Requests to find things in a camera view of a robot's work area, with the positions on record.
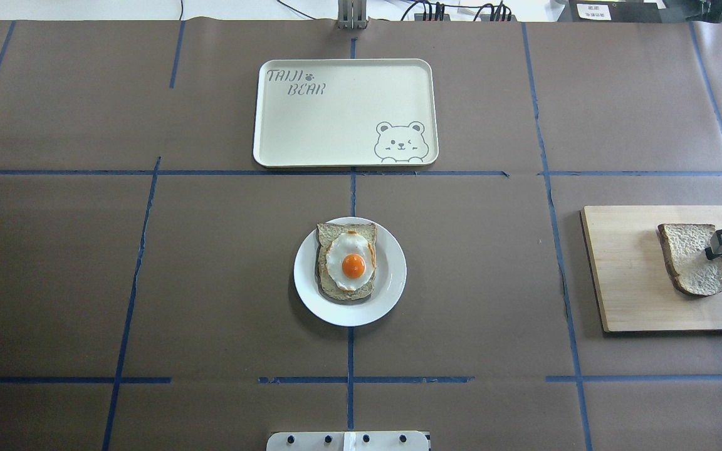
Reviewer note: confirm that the aluminium frame post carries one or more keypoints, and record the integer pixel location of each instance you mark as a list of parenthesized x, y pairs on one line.
[(352, 14)]

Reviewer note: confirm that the fried egg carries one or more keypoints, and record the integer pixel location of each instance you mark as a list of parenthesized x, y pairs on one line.
[(350, 261)]

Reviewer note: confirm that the wooden cutting board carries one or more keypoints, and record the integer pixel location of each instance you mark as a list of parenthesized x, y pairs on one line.
[(634, 290)]

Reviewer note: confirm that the black box with label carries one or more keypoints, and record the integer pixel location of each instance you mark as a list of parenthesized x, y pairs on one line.
[(610, 12)]

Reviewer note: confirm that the cream bear tray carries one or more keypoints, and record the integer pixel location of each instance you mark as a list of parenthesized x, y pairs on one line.
[(345, 112)]

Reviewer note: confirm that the bread slice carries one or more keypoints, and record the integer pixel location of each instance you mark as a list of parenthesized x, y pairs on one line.
[(326, 233), (684, 248)]

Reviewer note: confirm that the black power strip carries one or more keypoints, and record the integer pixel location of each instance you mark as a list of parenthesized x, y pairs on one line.
[(426, 11)]

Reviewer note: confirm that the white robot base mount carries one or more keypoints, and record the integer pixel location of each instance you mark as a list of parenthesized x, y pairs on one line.
[(350, 440)]

